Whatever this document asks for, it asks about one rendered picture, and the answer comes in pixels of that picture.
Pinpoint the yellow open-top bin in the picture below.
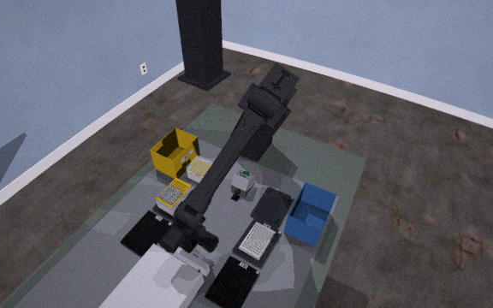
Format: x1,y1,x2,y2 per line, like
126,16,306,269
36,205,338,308
150,128,200,179

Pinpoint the blue open-top bin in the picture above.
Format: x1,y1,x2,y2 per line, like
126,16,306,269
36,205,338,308
284,182,336,246

